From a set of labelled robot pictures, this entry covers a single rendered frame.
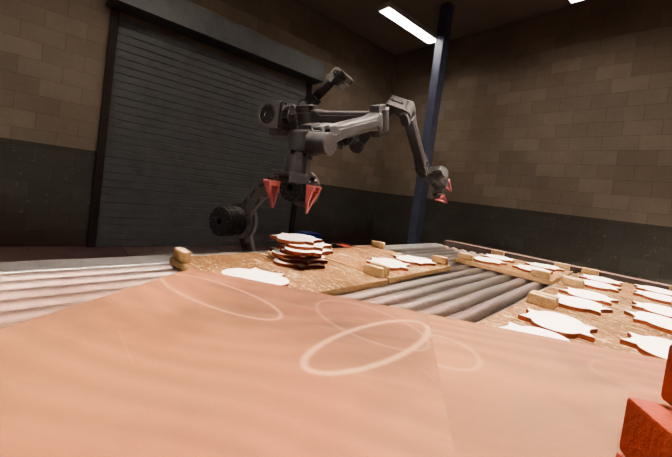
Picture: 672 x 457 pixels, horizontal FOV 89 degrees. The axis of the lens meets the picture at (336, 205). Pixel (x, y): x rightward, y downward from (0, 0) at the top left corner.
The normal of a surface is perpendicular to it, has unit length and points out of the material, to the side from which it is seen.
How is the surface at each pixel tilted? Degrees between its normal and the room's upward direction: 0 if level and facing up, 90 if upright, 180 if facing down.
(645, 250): 90
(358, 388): 0
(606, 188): 90
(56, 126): 90
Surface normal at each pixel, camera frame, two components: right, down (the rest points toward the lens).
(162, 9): 0.64, 0.11
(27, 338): 0.13, -0.99
